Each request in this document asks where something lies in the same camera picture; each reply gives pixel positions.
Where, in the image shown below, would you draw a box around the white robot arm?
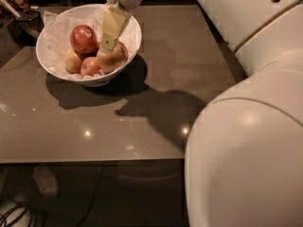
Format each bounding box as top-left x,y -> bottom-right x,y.
185,0 -> 303,227

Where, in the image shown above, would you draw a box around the small red front apple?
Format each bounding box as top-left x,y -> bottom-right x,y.
80,57 -> 99,77

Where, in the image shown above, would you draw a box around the red apple at right rear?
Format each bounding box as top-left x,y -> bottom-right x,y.
117,41 -> 129,61

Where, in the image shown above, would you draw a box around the white crumpled paper liner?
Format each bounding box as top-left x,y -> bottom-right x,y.
43,4 -> 139,80

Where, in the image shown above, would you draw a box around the red apple with sticker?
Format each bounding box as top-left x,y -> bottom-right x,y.
69,25 -> 98,54

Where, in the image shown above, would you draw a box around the yellow apple at left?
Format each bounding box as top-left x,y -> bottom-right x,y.
63,48 -> 85,74

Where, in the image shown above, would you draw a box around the white shoe under table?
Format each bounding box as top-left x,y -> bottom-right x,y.
32,165 -> 59,199

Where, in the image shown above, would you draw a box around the black cables on floor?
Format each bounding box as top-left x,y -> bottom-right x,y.
0,201 -> 45,227

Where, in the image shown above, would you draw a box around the yellow-red front apple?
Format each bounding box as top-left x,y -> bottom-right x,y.
97,44 -> 125,74

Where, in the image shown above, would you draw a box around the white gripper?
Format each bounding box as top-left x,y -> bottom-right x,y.
99,0 -> 142,54

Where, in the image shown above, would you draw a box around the dark bag with strap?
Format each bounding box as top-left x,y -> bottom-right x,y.
0,0 -> 44,41

